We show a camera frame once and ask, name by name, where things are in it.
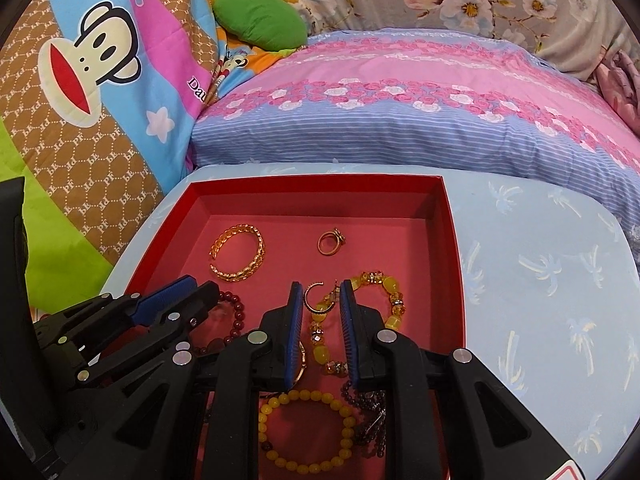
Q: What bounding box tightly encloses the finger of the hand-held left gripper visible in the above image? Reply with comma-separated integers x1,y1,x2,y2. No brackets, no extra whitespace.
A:
74,281,222,387
34,275,197,347

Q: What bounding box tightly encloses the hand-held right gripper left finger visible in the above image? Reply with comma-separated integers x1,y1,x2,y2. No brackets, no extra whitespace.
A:
80,281,306,480

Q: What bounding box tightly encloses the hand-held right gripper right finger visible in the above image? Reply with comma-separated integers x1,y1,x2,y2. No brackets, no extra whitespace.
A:
339,279,576,480

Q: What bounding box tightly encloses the smooth gold bangle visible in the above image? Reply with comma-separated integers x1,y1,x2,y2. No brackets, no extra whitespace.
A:
292,342,307,387

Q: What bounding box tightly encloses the yellow crystal bead bracelet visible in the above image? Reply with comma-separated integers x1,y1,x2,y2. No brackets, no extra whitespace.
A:
308,270,406,377

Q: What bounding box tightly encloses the gold hoop earring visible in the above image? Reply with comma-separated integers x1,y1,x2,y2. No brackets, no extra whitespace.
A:
303,280,340,314

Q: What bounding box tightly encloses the red bead bracelet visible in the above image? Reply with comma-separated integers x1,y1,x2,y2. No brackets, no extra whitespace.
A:
192,289,247,356

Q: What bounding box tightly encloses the garnet small bead bracelet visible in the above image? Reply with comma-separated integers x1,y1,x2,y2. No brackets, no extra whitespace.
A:
341,379,389,459

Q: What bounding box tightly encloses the yellow round bead bracelet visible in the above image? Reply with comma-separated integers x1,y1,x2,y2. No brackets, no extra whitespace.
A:
257,388,357,476

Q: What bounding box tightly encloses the red cardboard box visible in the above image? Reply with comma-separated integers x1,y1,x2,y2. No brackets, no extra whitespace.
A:
97,174,469,480

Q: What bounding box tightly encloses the cartoon monkey blanket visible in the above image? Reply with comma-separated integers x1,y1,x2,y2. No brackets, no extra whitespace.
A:
0,0,252,312

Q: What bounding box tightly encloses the pink blue floral pillow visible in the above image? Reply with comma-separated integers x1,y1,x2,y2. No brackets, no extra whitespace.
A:
184,28,640,242

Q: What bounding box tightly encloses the green pillow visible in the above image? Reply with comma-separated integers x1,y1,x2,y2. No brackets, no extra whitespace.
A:
213,0,308,54

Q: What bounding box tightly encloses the purple cloth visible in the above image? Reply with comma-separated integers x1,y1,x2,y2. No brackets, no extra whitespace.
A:
594,49,640,137

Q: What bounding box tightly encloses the gold chain bangle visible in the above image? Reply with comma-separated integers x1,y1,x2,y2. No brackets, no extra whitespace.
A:
208,223,266,282

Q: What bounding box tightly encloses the small gold ring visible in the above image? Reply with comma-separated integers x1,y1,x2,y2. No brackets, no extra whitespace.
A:
317,227,347,256

